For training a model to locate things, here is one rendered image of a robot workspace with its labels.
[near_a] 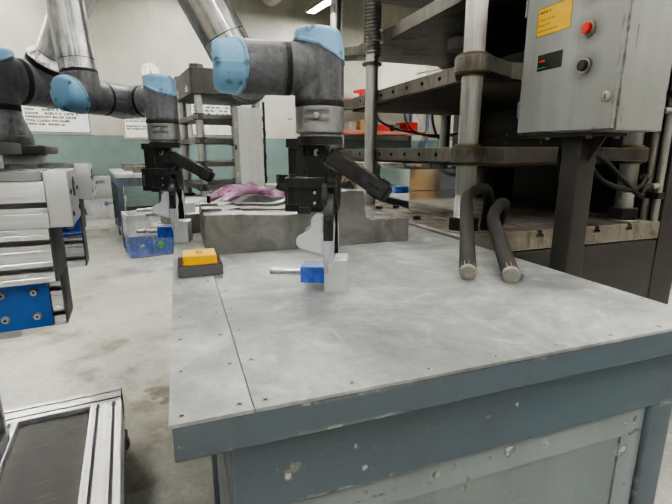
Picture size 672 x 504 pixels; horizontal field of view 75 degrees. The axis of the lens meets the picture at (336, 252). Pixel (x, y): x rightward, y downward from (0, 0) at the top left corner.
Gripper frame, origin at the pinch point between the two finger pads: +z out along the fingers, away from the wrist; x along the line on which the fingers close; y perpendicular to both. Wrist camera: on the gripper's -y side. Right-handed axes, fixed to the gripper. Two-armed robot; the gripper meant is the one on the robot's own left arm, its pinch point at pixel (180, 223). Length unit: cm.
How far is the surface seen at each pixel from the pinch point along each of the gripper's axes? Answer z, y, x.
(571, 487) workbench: 28, -65, 66
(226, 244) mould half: 2.4, -13.5, 16.8
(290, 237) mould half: 1.7, -27.7, 13.6
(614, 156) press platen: -16, -140, -27
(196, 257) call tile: 1.2, -10.1, 33.4
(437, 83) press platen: -41, -80, -38
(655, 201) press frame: -1, -156, -24
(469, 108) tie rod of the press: -30, -80, -11
